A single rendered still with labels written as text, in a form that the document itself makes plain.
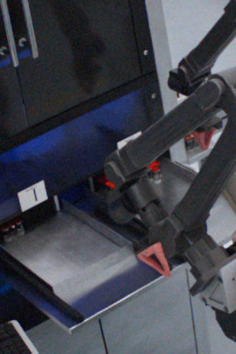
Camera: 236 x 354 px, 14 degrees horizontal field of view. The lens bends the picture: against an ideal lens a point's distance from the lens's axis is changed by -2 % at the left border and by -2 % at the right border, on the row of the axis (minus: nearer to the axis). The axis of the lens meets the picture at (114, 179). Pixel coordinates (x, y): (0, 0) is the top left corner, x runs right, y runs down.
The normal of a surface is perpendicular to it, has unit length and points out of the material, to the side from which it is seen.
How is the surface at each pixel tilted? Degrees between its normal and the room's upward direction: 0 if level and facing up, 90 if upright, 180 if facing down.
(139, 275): 0
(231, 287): 82
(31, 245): 0
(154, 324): 90
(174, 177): 0
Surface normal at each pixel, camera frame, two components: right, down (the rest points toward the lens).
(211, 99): -0.72, 0.32
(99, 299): -0.16, -0.85
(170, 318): 0.58, 0.33
